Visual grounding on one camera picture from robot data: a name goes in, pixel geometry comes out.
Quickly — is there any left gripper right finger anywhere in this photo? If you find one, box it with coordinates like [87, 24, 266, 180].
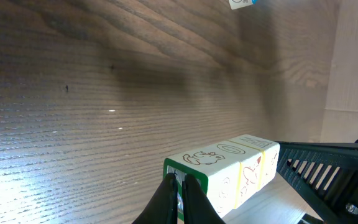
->
[183, 174, 225, 224]

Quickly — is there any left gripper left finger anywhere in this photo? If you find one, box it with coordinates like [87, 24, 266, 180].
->
[132, 173, 178, 224]

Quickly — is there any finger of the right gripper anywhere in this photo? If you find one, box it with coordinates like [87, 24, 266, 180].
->
[277, 140, 358, 223]

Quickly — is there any white block green Z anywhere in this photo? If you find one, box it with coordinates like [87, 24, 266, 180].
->
[163, 151, 240, 220]

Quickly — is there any white block soccer ball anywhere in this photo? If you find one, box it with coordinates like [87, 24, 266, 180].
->
[208, 141, 263, 215]

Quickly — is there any white block letter M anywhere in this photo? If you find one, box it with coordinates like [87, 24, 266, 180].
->
[231, 134, 280, 190]

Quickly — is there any blue top block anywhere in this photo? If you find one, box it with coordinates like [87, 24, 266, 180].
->
[229, 0, 258, 10]

